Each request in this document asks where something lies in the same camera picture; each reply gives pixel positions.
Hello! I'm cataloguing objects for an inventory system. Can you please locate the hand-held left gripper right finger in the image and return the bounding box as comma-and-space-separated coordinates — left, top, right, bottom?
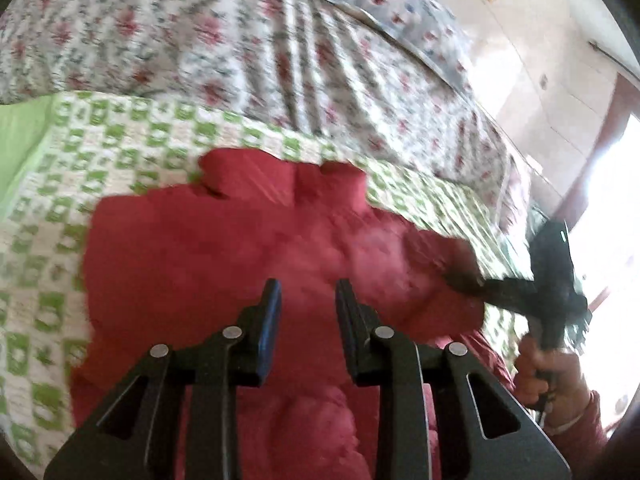
335, 278, 572, 480

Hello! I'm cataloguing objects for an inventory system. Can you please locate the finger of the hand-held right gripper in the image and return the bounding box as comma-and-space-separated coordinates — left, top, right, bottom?
444, 264, 538, 322

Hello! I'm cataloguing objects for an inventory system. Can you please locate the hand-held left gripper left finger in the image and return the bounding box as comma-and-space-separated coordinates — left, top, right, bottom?
44, 278, 283, 480

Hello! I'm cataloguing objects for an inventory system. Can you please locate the red quilted jacket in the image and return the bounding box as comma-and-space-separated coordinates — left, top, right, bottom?
70, 147, 516, 480

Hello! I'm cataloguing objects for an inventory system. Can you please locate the person's right forearm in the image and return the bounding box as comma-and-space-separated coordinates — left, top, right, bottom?
541, 389, 610, 458

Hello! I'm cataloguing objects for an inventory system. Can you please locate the person's right hand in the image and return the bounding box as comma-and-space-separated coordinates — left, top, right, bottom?
514, 332, 590, 413

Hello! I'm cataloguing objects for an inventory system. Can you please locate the green patterned blanket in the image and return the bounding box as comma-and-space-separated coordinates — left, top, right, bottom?
0, 91, 531, 453

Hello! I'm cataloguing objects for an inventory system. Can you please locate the red floral bedsheet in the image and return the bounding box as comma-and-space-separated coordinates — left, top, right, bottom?
0, 0, 531, 233

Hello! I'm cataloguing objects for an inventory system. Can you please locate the floral pillow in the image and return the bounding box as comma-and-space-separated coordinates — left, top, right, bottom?
292, 0, 477, 92

